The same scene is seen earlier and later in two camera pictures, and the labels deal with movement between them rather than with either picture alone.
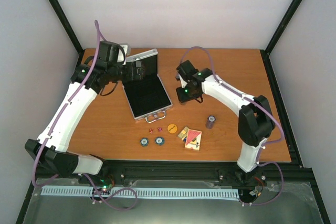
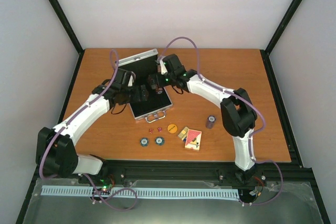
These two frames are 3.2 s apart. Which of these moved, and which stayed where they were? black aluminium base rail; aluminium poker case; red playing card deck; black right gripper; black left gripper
Moved: black right gripper; black left gripper
Stayed: red playing card deck; aluminium poker case; black aluminium base rail
